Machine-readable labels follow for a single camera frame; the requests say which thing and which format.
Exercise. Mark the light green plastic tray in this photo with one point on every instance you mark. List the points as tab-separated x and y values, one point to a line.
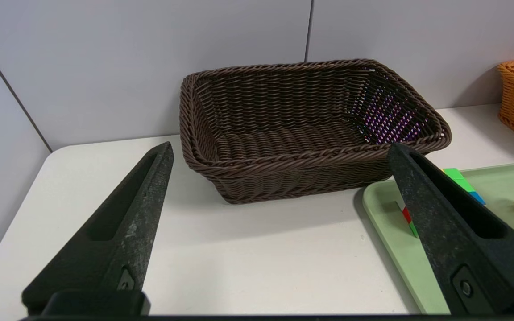
391	249

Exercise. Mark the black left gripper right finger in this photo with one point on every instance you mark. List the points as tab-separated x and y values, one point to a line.
471	267

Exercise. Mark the dark brown wicker basket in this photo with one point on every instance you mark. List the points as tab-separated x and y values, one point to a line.
283	174

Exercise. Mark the multicolour puzzle cube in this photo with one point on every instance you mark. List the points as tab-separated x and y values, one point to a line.
455	174

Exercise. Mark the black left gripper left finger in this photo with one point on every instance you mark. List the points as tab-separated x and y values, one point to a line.
136	249

